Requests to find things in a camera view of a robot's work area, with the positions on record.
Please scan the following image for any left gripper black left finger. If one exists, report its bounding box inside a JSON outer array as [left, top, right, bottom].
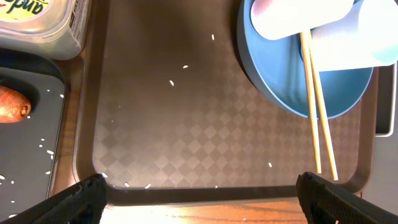
[[1, 174, 108, 224]]

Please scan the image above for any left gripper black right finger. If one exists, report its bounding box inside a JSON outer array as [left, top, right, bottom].
[[296, 172, 397, 224]]

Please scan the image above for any orange carrot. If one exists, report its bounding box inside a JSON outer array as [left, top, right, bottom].
[[1, 86, 32, 123]]

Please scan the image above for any pink plastic cup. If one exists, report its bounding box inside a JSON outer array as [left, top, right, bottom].
[[249, 0, 354, 40]]

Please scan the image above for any grey plastic dishwasher rack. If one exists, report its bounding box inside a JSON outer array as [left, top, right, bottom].
[[363, 63, 397, 215]]

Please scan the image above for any black waste tray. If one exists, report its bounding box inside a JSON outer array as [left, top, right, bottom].
[[1, 49, 67, 220]]

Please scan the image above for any clear plastic waste bin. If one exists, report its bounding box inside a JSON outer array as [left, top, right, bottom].
[[1, 0, 91, 60]]

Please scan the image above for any wooden chopstick right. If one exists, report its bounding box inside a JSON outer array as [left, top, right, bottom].
[[307, 30, 338, 181]]

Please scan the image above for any wooden chopstick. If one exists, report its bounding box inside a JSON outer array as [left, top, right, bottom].
[[300, 30, 322, 174], [307, 30, 338, 181]]

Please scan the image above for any brown plastic serving tray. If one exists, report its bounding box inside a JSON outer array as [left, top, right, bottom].
[[72, 0, 379, 206]]

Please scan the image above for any dark blue plate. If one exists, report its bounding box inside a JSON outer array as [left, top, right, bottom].
[[236, 0, 373, 119]]

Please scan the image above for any wooden chopstick left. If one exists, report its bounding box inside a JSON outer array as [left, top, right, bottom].
[[300, 30, 322, 174]]

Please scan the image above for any light blue plastic cup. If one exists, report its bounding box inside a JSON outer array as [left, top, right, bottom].
[[312, 0, 397, 72]]

